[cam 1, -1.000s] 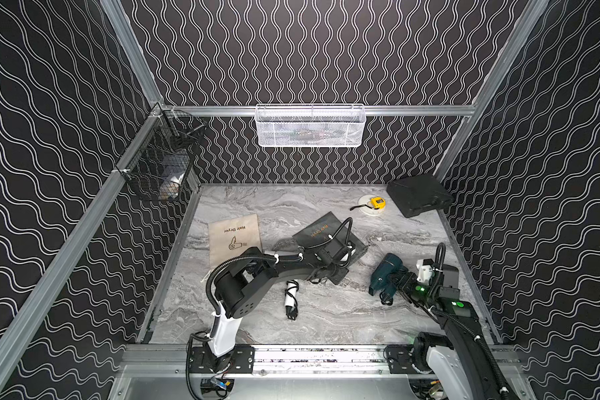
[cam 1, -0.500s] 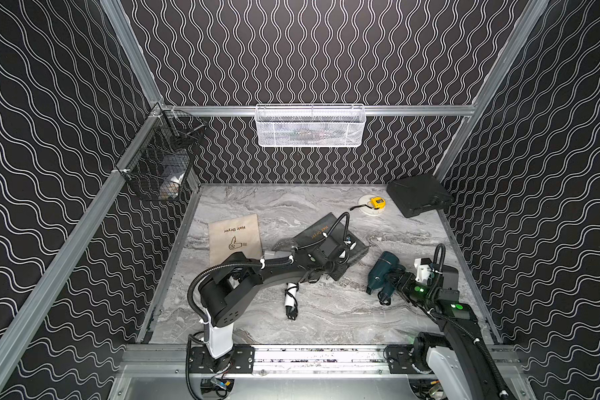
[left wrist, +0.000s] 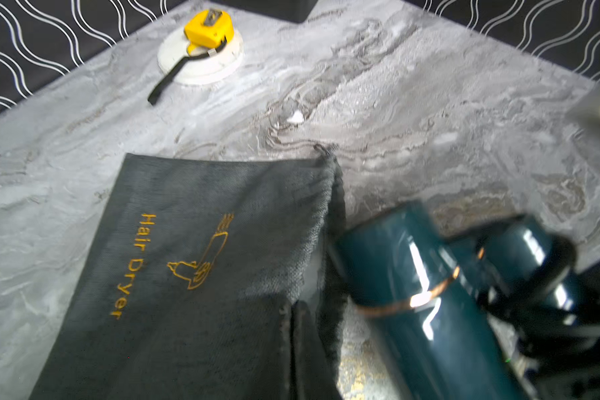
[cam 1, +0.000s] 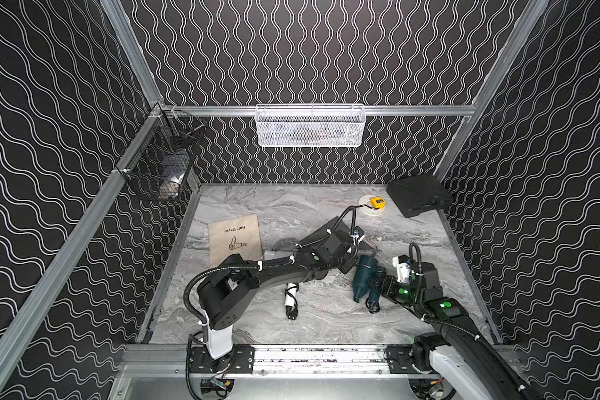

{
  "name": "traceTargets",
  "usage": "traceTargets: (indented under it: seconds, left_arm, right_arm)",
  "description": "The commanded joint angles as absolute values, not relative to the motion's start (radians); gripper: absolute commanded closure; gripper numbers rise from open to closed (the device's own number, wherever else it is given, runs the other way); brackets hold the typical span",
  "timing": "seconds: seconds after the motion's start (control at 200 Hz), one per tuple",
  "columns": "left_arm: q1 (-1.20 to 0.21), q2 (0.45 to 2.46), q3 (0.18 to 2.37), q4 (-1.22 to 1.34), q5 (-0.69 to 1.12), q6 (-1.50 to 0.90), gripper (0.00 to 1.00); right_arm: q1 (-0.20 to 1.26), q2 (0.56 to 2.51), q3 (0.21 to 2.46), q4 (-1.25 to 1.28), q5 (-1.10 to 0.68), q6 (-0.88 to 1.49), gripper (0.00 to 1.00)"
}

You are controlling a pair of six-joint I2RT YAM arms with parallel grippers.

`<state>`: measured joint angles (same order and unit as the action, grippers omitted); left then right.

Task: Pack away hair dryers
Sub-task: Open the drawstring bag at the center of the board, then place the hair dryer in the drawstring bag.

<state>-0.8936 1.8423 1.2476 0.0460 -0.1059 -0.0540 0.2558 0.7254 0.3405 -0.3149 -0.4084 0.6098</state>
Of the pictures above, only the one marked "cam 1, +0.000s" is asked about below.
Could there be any white mesh wall basket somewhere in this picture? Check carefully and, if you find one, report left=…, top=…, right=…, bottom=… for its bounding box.
left=254, top=103, right=367, bottom=148

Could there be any dark green hair dryer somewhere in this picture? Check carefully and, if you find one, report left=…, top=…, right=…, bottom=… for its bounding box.
left=353, top=255, right=387, bottom=314

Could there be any dark grey hair dryer bag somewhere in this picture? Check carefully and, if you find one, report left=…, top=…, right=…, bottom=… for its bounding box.
left=296, top=217, right=378, bottom=255

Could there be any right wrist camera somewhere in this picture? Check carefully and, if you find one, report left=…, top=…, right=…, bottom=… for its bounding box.
left=392, top=255, right=413, bottom=283

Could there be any item in black basket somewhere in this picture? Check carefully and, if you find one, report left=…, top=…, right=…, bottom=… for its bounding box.
left=158, top=172, right=185, bottom=200

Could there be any black hard case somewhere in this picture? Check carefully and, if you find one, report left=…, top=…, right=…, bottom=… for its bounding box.
left=387, top=174, right=453, bottom=218

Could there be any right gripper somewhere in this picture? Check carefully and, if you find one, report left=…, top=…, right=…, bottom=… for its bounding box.
left=368, top=273, right=423, bottom=308

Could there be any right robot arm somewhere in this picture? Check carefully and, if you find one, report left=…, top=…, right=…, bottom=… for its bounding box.
left=381, top=243, right=542, bottom=399

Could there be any yellow tape measure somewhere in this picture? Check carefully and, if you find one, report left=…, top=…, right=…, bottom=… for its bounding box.
left=369, top=197, right=386, bottom=209

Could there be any white round coaster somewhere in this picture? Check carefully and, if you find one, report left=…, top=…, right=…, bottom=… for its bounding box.
left=358, top=195, right=387, bottom=216

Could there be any black wire wall basket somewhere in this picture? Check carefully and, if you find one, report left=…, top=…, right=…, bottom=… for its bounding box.
left=115, top=104, right=209, bottom=203

